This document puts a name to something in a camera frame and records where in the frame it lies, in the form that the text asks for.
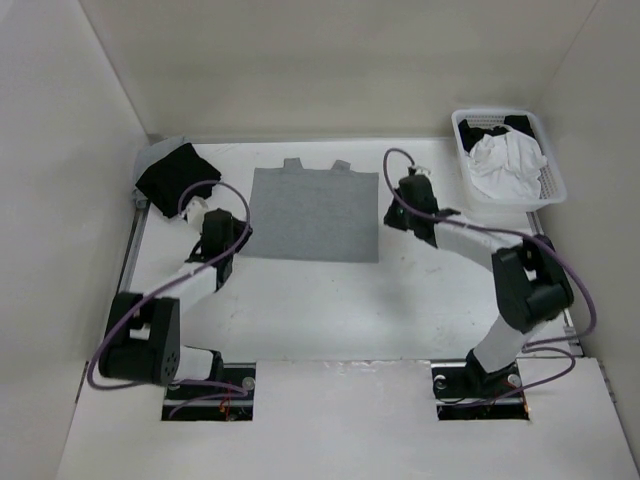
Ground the folded black tank top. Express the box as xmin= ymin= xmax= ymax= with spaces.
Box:
xmin=135 ymin=143 xmax=222 ymax=219

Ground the black garment in basket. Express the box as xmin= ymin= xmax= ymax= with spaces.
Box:
xmin=458 ymin=115 xmax=536 ymax=153

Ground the white crumpled tank top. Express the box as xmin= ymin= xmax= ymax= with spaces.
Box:
xmin=467 ymin=128 xmax=548 ymax=201

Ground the metal table edge rail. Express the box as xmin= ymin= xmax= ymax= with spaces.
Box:
xmin=116 ymin=206 xmax=149 ymax=294

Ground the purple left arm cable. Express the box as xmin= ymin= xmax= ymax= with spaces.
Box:
xmin=87 ymin=180 xmax=251 ymax=419

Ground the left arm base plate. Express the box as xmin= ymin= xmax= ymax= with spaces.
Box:
xmin=161 ymin=363 xmax=257 ymax=422

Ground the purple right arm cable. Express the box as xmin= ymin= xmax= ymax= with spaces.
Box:
xmin=382 ymin=147 xmax=599 ymax=405

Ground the white foam front board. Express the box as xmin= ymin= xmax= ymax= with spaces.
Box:
xmin=58 ymin=359 xmax=638 ymax=479

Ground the folded grey tank top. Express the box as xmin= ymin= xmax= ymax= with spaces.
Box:
xmin=132 ymin=136 xmax=190 ymax=209

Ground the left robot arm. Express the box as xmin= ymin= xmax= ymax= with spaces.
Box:
xmin=94 ymin=209 xmax=252 ymax=399

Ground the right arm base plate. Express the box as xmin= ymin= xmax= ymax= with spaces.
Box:
xmin=431 ymin=361 xmax=529 ymax=421

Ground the grey tank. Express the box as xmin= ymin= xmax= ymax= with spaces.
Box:
xmin=242 ymin=158 xmax=379 ymax=263
xmin=132 ymin=136 xmax=190 ymax=209

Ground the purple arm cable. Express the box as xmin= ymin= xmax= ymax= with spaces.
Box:
xmin=87 ymin=180 xmax=251 ymax=419
xmin=382 ymin=147 xmax=599 ymax=405

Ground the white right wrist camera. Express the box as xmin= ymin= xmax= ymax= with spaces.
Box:
xmin=408 ymin=165 xmax=431 ymax=177

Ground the white plastic laundry basket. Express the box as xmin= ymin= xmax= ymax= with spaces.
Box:
xmin=451 ymin=108 xmax=567 ymax=214

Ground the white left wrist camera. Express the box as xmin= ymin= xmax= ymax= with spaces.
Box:
xmin=180 ymin=197 xmax=209 ymax=228

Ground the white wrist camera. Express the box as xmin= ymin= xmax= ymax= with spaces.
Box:
xmin=180 ymin=197 xmax=209 ymax=228
xmin=408 ymin=165 xmax=431 ymax=177

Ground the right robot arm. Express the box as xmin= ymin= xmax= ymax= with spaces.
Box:
xmin=384 ymin=167 xmax=574 ymax=400

